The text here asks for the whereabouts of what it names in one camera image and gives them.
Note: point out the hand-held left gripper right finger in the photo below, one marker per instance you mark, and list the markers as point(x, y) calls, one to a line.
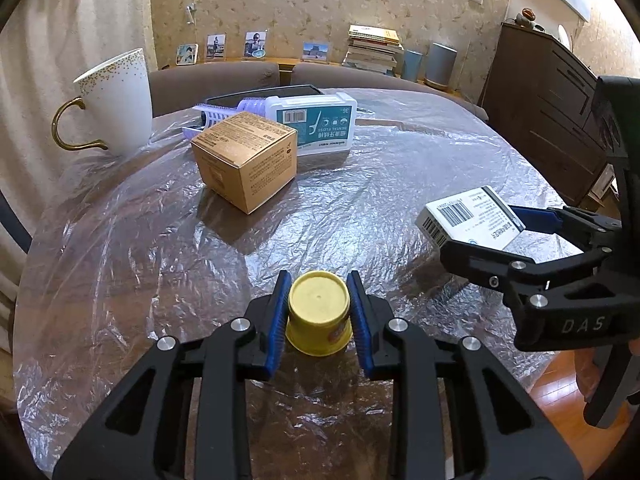
point(360, 320)

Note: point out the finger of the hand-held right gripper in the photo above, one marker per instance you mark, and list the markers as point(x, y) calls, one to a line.
point(540, 220)
point(475, 260)

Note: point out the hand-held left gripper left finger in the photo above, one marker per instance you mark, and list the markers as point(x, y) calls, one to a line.
point(277, 320)

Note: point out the white barcode box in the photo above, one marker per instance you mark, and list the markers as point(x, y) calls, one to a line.
point(470, 217)

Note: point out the small white-bordered photo frame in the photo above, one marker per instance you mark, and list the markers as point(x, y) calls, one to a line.
point(186, 54)

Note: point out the stack of books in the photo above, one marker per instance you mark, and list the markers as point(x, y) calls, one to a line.
point(372, 50)

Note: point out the dark wooden dresser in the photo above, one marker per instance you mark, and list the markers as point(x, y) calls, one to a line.
point(540, 110)

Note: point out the black flat case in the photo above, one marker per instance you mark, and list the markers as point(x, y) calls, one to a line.
point(260, 92)

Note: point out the brown cardboard box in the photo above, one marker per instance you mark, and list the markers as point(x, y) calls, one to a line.
point(240, 160)

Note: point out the acrylic photo frame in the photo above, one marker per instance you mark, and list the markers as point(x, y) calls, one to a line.
point(216, 47)
point(255, 44)

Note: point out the small yellow cup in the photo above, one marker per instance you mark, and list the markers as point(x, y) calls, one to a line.
point(317, 310)

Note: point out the large grey cylinder speaker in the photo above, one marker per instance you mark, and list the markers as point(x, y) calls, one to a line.
point(441, 65)

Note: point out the beige curtain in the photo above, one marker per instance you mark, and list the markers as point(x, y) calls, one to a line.
point(40, 35)

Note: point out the small ornament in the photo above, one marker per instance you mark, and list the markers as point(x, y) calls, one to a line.
point(527, 17)

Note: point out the small blue-grey cylinder speaker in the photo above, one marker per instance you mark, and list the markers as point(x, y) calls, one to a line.
point(413, 66)

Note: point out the white dental floss box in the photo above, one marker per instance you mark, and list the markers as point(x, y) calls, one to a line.
point(320, 125)

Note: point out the dark blue curved chair frame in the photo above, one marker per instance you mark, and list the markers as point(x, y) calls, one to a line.
point(15, 225)

